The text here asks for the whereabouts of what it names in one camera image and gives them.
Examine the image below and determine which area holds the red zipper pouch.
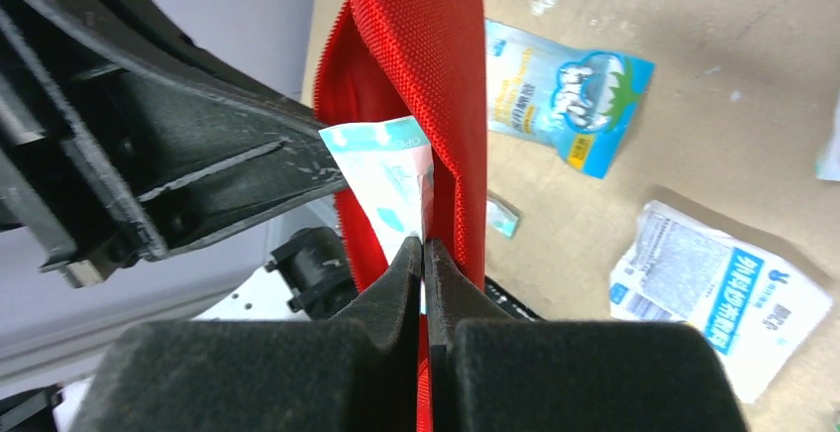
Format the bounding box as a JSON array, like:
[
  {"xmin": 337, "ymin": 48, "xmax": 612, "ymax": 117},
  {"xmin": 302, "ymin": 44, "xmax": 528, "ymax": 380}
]
[{"xmin": 313, "ymin": 0, "xmax": 487, "ymax": 431}]

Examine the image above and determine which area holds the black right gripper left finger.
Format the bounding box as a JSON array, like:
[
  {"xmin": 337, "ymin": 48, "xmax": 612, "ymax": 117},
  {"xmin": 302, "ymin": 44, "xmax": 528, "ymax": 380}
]
[{"xmin": 71, "ymin": 238, "xmax": 423, "ymax": 431}]

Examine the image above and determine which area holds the white gauze dressing packet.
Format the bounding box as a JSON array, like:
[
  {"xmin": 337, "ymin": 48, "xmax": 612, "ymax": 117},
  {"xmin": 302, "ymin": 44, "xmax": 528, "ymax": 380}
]
[{"xmin": 608, "ymin": 201, "xmax": 833, "ymax": 403}]

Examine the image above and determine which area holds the blue cotton swab bag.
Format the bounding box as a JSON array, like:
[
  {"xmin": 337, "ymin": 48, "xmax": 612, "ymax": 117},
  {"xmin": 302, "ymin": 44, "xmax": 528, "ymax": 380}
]
[{"xmin": 484, "ymin": 20, "xmax": 656, "ymax": 178}]

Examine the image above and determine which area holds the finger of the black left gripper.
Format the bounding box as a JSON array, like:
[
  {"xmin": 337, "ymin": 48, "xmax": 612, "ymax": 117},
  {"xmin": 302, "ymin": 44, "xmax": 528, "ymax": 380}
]
[{"xmin": 1, "ymin": 0, "xmax": 347, "ymax": 287}]

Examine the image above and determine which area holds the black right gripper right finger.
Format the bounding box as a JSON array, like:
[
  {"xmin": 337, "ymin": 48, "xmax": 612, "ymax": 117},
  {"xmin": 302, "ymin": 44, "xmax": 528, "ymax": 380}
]
[{"xmin": 423, "ymin": 240, "xmax": 746, "ymax": 431}]

